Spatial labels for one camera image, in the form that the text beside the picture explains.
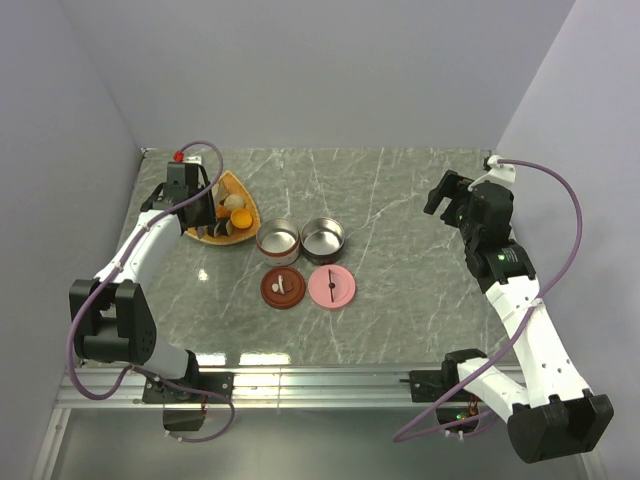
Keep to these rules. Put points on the aluminium rail frame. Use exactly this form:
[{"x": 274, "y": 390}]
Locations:
[{"x": 292, "y": 423}]

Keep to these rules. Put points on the brown round lid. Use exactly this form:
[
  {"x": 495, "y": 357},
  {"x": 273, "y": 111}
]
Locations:
[{"x": 282, "y": 287}]

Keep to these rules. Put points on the dark steel lunch tin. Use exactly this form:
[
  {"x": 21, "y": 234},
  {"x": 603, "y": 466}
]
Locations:
[{"x": 323, "y": 240}]

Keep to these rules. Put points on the fried chicken piece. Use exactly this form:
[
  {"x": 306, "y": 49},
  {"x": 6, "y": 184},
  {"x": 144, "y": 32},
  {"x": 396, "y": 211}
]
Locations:
[{"x": 222, "y": 212}]

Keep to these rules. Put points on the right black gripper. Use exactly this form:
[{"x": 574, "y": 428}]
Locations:
[{"x": 447, "y": 187}]

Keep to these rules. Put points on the woven bamboo tray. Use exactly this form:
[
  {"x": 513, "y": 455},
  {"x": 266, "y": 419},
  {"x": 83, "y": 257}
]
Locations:
[{"x": 234, "y": 186}]

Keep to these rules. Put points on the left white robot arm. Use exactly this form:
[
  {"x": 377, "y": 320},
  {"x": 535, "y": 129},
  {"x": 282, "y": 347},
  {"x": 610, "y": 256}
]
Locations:
[{"x": 111, "y": 319}]

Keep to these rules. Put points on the white steel lunch tin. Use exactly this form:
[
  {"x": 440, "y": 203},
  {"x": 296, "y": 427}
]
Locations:
[{"x": 278, "y": 240}]

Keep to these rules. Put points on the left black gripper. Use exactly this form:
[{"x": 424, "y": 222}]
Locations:
[{"x": 208, "y": 216}]

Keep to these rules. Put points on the pink round lid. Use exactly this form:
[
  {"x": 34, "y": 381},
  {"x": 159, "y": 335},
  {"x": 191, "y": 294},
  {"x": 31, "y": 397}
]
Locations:
[{"x": 332, "y": 287}]

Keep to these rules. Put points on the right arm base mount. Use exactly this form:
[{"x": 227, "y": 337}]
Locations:
[{"x": 426, "y": 386}]

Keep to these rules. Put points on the orange egg tart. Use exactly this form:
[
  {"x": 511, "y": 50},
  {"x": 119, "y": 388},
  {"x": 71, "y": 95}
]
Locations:
[{"x": 242, "y": 219}]

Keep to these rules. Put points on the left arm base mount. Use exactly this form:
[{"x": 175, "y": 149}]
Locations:
[{"x": 185, "y": 407}]

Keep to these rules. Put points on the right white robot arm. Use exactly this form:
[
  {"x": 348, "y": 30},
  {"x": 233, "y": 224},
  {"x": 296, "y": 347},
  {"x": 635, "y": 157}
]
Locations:
[{"x": 554, "y": 412}]

